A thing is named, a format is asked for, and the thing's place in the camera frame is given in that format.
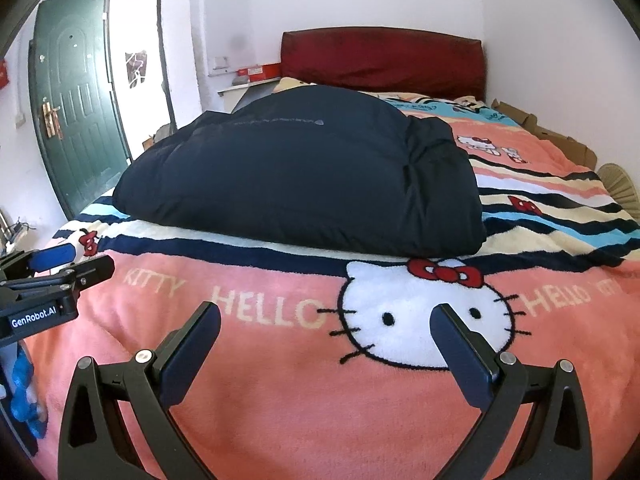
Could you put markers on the flattened cardboard box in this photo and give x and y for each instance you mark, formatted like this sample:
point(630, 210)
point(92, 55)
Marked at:
point(575, 145)

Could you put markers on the green door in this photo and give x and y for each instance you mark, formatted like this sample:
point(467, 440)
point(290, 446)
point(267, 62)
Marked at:
point(80, 135)

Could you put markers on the black puffer jacket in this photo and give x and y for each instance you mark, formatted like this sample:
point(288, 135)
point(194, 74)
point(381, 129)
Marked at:
point(300, 170)

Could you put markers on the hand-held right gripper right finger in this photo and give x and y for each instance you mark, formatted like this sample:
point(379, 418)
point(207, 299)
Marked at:
point(462, 355)

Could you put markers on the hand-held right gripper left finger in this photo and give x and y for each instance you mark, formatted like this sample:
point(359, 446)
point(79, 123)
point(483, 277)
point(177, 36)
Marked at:
point(192, 355)

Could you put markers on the red flat box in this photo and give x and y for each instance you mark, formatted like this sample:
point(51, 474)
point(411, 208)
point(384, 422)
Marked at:
point(260, 71)

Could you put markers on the white wall switch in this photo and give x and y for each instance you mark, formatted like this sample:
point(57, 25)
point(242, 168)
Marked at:
point(220, 62)

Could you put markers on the pink cartoon printed blanket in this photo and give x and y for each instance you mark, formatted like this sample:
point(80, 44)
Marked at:
point(300, 410)

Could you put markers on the woven straw fan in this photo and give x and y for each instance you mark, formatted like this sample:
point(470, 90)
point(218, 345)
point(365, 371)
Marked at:
point(620, 185)

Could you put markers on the wall poster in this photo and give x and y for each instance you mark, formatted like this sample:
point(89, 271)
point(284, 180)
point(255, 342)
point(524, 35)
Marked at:
point(136, 67)

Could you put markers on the dark red headboard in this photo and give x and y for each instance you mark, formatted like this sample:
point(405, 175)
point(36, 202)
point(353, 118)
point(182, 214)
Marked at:
point(380, 62)

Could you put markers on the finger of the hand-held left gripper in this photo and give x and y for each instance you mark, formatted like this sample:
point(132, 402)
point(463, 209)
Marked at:
point(95, 270)
point(52, 256)

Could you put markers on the white bedside shelf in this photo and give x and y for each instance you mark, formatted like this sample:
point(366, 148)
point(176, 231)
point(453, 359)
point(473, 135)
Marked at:
point(245, 97)

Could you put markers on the small cardboard box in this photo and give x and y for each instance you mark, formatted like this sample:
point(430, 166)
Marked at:
point(151, 142)

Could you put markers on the blue patterned clothing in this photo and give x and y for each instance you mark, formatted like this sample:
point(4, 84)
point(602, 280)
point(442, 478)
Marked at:
point(22, 385)

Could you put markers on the red wall sticker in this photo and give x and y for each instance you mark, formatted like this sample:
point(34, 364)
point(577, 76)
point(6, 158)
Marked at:
point(3, 74)

